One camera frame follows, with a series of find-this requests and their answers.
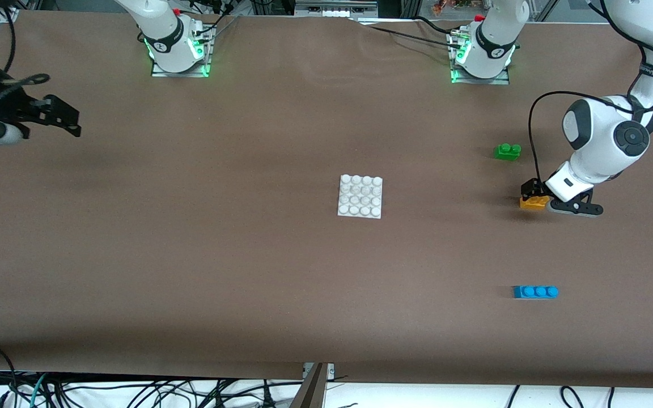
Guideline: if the white studded base plate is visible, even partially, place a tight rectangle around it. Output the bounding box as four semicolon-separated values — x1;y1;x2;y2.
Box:
337;175;384;219

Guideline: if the blue three-stud block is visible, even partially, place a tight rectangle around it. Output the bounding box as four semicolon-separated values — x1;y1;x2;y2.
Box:
513;285;559;299

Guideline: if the brown table cover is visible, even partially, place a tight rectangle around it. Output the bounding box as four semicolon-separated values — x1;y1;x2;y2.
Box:
0;10;653;389

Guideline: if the white power strip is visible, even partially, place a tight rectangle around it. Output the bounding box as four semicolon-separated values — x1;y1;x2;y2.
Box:
294;0;379;18

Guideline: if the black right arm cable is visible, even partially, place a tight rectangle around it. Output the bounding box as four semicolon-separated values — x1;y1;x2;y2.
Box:
0;0;50;117

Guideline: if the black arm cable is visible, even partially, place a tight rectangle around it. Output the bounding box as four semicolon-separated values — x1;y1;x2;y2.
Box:
0;0;50;117
527;0;653;188

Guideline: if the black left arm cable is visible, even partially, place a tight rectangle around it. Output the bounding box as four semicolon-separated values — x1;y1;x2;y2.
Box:
527;0;653;188

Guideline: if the long black table cable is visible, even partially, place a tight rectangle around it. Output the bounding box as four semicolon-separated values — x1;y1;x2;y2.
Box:
355;17;463;46

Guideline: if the teal cable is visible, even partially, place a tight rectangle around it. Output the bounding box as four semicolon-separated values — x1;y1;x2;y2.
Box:
27;372;50;408

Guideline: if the metal table bracket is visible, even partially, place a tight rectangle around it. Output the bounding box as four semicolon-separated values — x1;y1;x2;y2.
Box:
289;362;336;408

